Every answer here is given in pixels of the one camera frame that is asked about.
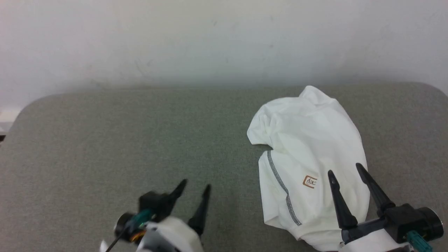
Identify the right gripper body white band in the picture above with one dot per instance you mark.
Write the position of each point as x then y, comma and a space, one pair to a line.
371, 241

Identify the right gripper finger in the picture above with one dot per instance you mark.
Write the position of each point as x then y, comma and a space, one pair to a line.
376, 192
343, 210

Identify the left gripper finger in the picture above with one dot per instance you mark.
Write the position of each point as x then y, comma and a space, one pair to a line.
201, 213
179, 191

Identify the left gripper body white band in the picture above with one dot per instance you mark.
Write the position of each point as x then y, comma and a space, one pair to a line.
171, 238

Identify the white long sleeve shirt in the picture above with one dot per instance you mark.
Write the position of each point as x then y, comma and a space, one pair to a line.
308, 140

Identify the grey fabric sofa cushion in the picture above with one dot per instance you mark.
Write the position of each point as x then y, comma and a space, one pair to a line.
105, 147

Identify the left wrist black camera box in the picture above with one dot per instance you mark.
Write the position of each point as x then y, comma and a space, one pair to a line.
154, 204

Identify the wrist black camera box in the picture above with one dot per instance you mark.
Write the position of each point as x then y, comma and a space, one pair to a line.
154, 204
409, 218

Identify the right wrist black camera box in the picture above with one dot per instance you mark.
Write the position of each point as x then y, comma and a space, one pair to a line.
409, 218

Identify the white block at wall base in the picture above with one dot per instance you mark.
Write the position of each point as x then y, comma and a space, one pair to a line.
8, 114

